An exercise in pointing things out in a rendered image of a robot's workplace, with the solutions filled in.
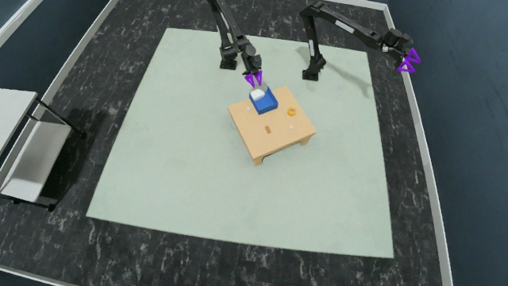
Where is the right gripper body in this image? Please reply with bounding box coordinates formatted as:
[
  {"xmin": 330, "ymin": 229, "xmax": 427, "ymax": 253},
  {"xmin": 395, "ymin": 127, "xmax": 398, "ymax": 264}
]
[{"xmin": 242, "ymin": 67, "xmax": 262, "ymax": 77}]

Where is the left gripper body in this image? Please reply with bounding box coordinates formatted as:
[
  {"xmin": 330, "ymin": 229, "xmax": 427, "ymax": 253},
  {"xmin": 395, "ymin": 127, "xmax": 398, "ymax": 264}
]
[{"xmin": 388, "ymin": 48, "xmax": 412, "ymax": 70}]

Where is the blue open-top tray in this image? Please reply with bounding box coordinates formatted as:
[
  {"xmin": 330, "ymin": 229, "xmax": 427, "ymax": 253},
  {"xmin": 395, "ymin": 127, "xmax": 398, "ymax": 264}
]
[{"xmin": 249, "ymin": 86, "xmax": 279, "ymax": 115}]

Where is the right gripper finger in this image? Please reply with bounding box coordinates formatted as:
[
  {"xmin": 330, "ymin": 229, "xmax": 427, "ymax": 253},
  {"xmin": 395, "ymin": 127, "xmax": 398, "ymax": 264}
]
[
  {"xmin": 244, "ymin": 74, "xmax": 255, "ymax": 88},
  {"xmin": 254, "ymin": 71, "xmax": 262, "ymax": 86}
]

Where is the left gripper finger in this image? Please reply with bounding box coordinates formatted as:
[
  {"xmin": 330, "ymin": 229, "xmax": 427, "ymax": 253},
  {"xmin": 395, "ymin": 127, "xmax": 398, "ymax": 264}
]
[
  {"xmin": 405, "ymin": 48, "xmax": 421, "ymax": 63},
  {"xmin": 397, "ymin": 60, "xmax": 415, "ymax": 73}
]

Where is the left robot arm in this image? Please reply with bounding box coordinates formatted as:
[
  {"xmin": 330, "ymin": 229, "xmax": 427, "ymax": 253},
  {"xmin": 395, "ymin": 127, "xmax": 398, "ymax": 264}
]
[{"xmin": 299, "ymin": 1, "xmax": 413, "ymax": 81}]

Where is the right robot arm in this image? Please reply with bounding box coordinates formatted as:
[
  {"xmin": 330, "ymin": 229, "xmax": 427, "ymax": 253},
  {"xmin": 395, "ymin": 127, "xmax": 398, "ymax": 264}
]
[{"xmin": 206, "ymin": 0, "xmax": 262, "ymax": 70}]

